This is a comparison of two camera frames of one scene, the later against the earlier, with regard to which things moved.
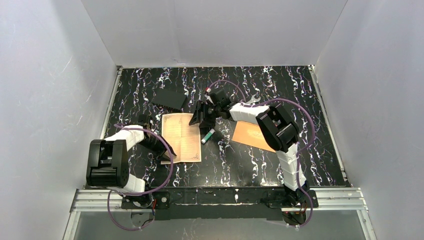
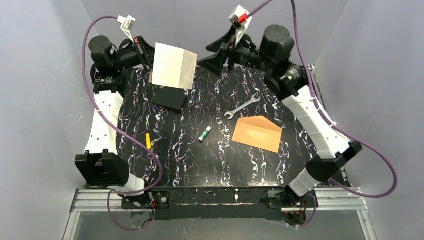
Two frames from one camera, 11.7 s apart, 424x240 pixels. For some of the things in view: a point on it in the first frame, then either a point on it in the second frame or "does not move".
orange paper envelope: (249, 133) does not move
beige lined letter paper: (183, 139) -> (173, 66)
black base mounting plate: (217, 203) does not move
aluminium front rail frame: (346, 200) does not move
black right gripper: (205, 113) -> (228, 52)
